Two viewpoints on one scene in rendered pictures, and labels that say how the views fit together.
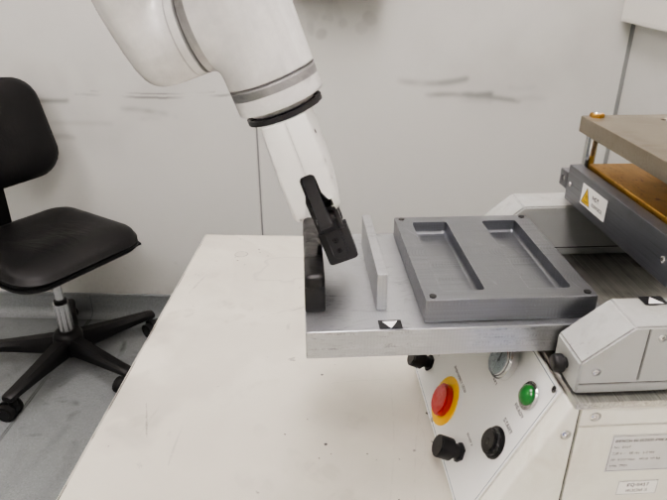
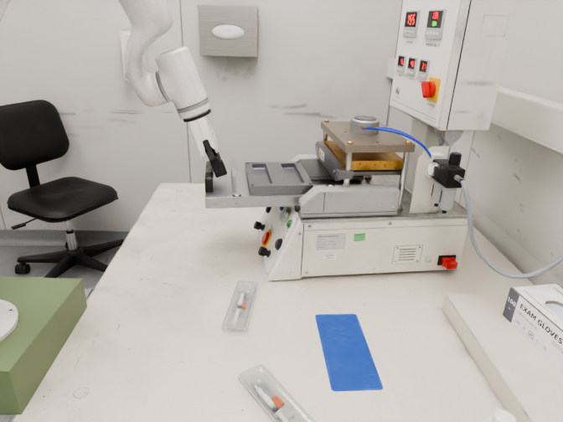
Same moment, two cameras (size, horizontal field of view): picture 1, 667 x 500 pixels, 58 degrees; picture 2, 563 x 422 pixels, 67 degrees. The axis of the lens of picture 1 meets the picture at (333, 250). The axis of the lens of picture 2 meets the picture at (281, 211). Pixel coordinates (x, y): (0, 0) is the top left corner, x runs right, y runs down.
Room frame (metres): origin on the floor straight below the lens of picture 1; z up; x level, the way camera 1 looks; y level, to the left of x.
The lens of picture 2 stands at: (-0.54, -0.07, 1.38)
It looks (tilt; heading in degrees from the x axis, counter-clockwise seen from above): 24 degrees down; 355
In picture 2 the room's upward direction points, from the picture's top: 2 degrees clockwise
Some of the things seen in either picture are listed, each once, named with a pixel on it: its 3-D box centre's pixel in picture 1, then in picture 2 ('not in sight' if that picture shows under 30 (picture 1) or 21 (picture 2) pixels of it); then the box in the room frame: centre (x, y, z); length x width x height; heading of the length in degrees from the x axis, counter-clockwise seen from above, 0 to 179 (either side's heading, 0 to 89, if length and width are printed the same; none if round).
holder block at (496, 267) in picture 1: (481, 261); (276, 177); (0.58, -0.16, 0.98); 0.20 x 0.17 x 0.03; 3
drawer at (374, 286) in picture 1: (438, 272); (260, 181); (0.58, -0.12, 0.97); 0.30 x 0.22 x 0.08; 93
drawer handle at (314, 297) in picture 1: (313, 259); (209, 175); (0.57, 0.02, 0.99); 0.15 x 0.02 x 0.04; 3
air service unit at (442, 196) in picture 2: not in sight; (442, 180); (0.38, -0.54, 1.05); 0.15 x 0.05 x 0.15; 3
